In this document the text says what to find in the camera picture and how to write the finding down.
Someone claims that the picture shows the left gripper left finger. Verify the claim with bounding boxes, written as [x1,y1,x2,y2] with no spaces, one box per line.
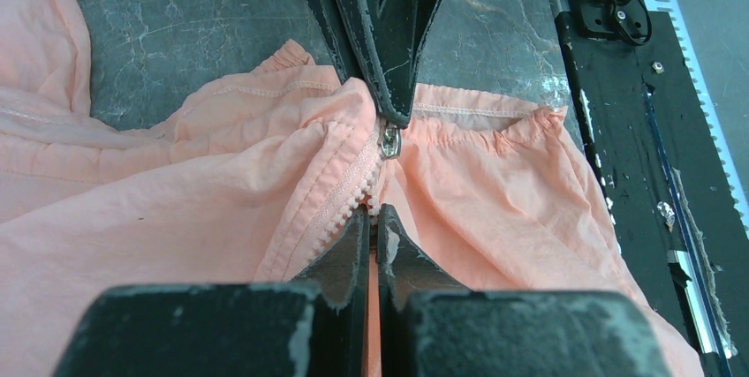
[294,205,371,376]

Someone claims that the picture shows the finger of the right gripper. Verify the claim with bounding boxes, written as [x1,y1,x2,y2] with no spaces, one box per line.
[305,0,363,82]
[336,0,442,129]

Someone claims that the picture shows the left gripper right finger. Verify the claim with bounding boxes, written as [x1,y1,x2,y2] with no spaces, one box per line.
[376,204,466,376]

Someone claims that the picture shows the salmon pink jacket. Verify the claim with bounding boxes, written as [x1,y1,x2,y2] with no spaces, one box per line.
[1,0,702,376]

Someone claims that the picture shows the silver zipper slider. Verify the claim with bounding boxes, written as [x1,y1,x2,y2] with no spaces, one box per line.
[379,120,402,160]

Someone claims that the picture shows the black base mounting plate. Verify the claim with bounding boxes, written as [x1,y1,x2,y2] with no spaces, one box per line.
[551,0,748,376]

